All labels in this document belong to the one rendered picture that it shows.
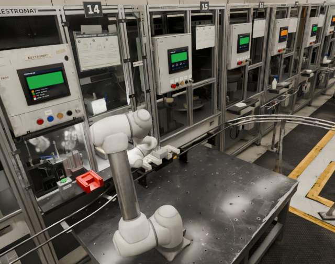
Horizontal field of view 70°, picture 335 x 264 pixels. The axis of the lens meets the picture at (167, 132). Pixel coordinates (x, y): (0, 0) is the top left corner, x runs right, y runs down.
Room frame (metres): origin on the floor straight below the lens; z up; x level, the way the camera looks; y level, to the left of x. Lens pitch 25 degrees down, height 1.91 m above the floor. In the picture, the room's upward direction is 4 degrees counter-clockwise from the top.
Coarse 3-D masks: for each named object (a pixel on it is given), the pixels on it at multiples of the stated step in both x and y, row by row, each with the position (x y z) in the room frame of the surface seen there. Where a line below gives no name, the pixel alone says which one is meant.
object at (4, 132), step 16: (0, 16) 1.33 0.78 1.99; (16, 16) 1.41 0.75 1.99; (96, 16) 1.68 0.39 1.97; (144, 32) 1.93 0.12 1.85; (144, 48) 1.92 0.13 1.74; (0, 112) 1.23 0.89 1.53; (0, 128) 1.21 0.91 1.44; (16, 160) 1.23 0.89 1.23; (32, 192) 1.24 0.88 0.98; (96, 192) 1.67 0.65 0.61; (32, 208) 1.22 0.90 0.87; (64, 208) 1.48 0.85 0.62; (80, 208) 1.56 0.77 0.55; (48, 224) 1.39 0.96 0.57; (64, 240) 1.44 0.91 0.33
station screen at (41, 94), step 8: (32, 72) 1.35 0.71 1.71; (40, 72) 1.37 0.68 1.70; (48, 72) 1.40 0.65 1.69; (64, 80) 1.45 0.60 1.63; (40, 88) 1.36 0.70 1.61; (48, 88) 1.38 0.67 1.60; (56, 88) 1.41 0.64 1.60; (64, 88) 1.45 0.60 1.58; (32, 96) 1.32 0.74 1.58; (40, 96) 1.35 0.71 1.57; (48, 96) 1.38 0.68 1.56
